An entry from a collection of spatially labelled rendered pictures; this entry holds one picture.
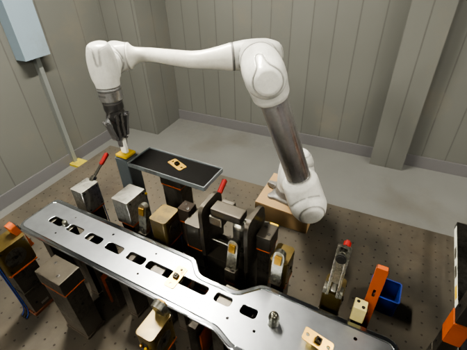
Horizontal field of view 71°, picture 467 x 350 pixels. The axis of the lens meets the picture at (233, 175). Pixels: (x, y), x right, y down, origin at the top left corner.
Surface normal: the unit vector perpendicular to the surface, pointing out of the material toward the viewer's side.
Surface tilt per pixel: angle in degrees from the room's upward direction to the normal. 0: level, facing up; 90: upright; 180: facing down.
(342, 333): 0
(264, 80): 86
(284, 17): 90
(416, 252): 0
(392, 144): 90
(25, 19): 90
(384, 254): 0
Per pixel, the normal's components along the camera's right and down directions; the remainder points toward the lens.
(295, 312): -0.03, -0.80
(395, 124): -0.44, 0.54
